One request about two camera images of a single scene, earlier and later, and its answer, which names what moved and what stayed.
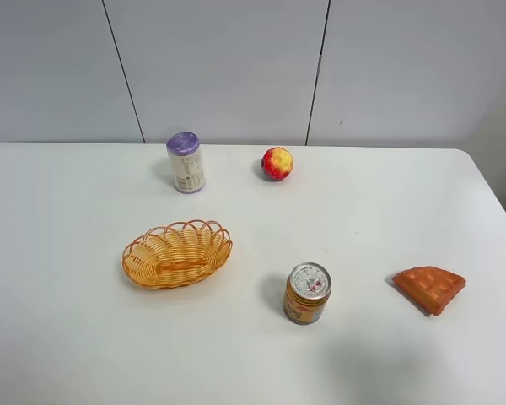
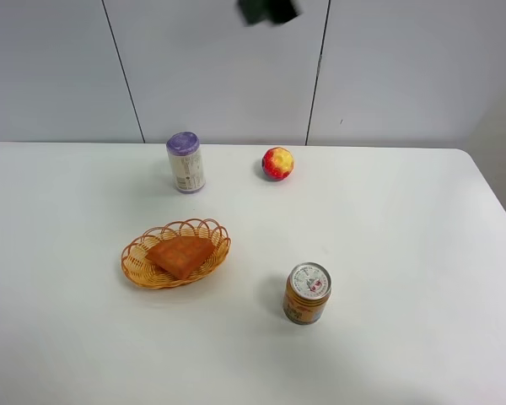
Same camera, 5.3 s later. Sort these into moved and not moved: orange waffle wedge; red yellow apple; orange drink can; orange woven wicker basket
Moved: orange waffle wedge
Not moved: orange drink can; orange woven wicker basket; red yellow apple
